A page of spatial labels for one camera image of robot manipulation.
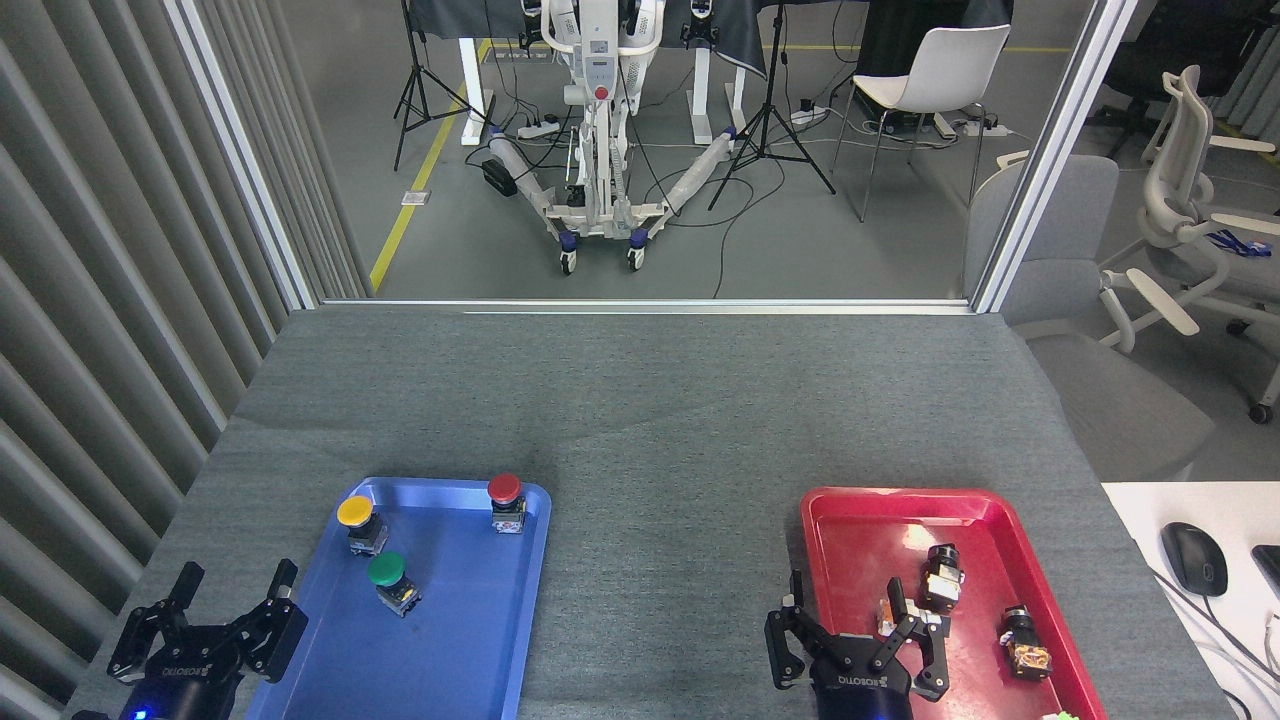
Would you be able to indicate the white power strip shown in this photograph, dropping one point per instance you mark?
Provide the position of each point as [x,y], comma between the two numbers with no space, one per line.
[808,115]
[538,128]
[985,128]

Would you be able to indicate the black silver selector switch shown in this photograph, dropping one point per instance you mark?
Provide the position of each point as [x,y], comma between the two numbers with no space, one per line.
[943,580]

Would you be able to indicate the silver frame rail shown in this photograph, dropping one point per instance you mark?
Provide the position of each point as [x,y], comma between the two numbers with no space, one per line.
[650,304]

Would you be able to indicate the black power adapter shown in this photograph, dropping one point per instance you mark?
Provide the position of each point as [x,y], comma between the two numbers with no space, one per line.
[499,178]

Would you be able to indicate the black switch with amber base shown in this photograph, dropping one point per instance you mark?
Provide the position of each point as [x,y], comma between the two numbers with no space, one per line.
[1024,645]

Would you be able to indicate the grey upholstered chair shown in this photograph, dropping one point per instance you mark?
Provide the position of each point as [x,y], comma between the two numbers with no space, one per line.
[1060,290]

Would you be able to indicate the white plastic chair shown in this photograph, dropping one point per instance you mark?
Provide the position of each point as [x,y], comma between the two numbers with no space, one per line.
[940,70]

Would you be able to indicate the black tripod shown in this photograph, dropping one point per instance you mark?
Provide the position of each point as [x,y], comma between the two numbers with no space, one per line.
[770,112]
[416,76]

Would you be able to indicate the black computer mouse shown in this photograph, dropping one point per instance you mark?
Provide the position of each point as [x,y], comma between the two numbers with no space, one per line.
[1195,560]

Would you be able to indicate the blue plastic tray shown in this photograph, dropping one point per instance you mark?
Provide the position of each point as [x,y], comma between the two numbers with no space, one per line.
[450,620]

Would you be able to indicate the black keyboard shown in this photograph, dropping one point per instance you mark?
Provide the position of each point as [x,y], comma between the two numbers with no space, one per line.
[1270,565]

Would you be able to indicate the yellow push button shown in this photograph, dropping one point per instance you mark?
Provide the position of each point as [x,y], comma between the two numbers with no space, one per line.
[355,511]

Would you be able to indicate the black draped table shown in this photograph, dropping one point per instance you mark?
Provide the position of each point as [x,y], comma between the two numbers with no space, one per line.
[735,35]

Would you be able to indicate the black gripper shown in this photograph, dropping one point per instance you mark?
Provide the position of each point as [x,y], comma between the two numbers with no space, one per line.
[185,680]
[860,690]

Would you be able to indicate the red plastic tray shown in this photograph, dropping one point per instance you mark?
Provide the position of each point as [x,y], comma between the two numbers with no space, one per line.
[870,550]

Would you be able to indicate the red push button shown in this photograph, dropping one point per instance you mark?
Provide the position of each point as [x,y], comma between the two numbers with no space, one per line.
[504,487]

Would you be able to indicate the white desk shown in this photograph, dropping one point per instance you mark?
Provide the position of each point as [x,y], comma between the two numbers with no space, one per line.
[1230,505]

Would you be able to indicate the black office chair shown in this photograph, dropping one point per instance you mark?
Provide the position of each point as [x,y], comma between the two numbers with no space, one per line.
[1160,50]

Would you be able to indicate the white office chair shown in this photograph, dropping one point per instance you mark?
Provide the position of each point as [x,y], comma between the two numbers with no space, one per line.
[1170,190]

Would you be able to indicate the grey floor plate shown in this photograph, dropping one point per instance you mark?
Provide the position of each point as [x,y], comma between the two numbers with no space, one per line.
[416,198]

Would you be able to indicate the silver frame post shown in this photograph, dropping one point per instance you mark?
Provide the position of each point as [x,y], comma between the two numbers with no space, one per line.
[240,150]
[1050,150]

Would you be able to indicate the green push button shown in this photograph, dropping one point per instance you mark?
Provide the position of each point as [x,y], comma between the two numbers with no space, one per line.
[386,569]

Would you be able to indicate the white wheeled stand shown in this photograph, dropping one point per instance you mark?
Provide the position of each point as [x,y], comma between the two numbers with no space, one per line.
[600,60]

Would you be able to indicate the white and orange switch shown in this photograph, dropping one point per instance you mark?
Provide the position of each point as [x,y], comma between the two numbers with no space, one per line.
[886,618]

